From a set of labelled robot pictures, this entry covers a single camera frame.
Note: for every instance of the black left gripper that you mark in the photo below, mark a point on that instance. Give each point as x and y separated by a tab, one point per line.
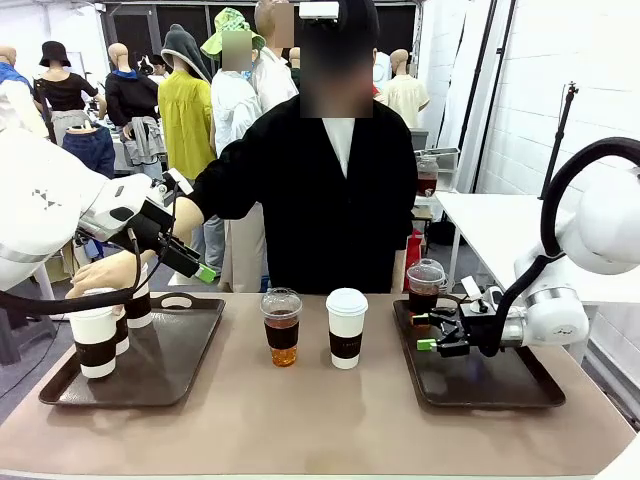
150	225

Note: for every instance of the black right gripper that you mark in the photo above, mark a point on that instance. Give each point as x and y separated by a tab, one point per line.
472	327

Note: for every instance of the clear plastic iced coffee cup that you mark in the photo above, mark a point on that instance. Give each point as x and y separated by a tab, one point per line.
425	280
281	325

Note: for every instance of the white paper cup black sleeve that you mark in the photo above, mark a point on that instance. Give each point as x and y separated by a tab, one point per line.
95	332
140	310
346	325
123	335

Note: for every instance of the person's right forearm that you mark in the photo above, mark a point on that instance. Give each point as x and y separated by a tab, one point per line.
187	217

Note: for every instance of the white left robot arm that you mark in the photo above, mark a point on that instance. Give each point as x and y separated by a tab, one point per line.
40	210

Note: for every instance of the person's left forearm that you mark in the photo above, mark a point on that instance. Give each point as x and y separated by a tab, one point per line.
399	270

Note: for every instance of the dark brown plastic tray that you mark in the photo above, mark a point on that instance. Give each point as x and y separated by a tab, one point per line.
490	385
165	360

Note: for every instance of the person's right hand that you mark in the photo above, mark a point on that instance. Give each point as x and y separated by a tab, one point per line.
105	272

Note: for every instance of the red shopping bag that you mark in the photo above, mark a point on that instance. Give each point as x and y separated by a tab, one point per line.
412	255

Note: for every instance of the mannequin in yellow shirt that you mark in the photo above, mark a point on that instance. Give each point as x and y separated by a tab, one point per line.
187	125

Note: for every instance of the mannequin torso in blue jeans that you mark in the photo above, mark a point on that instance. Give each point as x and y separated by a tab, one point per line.
92	147

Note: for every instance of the person in black cardigan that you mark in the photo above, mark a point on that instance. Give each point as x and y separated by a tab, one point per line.
330	210

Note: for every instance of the figure with green bucket hat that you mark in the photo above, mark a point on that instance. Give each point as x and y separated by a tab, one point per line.
235	115

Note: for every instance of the glass jar of dark liquid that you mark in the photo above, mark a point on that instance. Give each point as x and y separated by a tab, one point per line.
427	180

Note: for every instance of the mannequin in black sweater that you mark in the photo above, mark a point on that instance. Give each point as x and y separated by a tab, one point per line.
127	100

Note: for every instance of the mannequin with black hat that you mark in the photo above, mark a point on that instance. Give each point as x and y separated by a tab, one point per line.
62	90

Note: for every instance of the black tripod pole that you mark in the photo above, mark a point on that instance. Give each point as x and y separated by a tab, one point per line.
556	145

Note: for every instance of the mannequin with blue vest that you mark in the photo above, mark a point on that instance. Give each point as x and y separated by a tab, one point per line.
15	95

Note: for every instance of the mannequin in cream shirt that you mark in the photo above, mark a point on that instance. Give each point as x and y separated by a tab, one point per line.
404	97

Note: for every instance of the white cylindrical appliance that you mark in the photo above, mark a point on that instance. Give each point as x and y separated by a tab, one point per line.
384	70

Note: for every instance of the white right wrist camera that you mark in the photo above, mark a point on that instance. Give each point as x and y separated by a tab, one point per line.
480	292

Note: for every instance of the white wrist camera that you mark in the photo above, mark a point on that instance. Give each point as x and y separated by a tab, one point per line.
172	181
480	292

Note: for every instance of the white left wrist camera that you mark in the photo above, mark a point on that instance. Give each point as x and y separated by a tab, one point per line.
172	181

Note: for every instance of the white head-mounted camera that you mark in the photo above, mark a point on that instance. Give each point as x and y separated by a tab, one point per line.
319	10

